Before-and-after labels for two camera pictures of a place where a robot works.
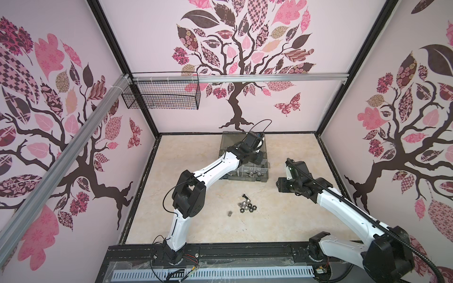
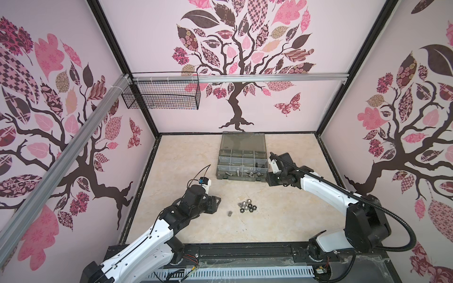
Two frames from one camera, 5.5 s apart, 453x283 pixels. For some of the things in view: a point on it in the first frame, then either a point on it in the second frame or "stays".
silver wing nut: x=259 y=174 stays
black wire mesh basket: x=164 y=95 stays
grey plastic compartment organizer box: x=246 y=171 stays
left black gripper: x=258 y=160 to x=212 y=205
